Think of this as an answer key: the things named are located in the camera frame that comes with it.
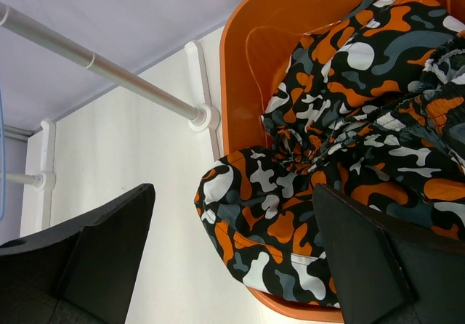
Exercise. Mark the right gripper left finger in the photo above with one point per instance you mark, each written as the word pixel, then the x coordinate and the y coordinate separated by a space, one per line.
pixel 82 270

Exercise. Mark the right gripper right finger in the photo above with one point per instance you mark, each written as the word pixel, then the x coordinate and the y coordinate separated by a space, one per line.
pixel 386 270

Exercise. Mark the orange black camouflage shorts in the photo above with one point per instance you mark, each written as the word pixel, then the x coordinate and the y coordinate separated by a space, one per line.
pixel 374 108

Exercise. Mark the metal clothes rack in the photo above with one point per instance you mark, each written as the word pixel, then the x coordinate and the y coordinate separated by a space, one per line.
pixel 203 119

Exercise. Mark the orange plastic basket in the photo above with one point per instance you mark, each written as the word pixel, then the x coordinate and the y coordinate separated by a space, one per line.
pixel 256 48

